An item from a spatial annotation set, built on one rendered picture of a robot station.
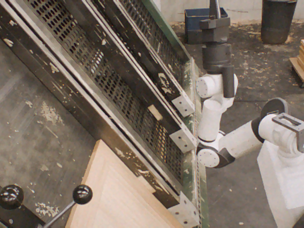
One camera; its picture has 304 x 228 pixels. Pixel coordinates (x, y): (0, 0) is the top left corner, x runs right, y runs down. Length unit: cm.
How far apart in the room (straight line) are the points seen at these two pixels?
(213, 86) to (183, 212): 45
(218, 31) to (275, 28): 422
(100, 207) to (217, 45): 56
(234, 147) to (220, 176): 163
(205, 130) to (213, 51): 28
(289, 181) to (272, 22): 444
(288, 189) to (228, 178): 193
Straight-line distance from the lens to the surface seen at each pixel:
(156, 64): 167
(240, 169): 284
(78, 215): 82
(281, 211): 85
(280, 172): 87
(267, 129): 83
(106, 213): 90
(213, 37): 100
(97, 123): 98
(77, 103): 96
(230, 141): 114
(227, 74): 100
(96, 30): 132
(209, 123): 112
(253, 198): 264
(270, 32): 526
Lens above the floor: 190
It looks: 33 degrees down
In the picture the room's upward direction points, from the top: 3 degrees counter-clockwise
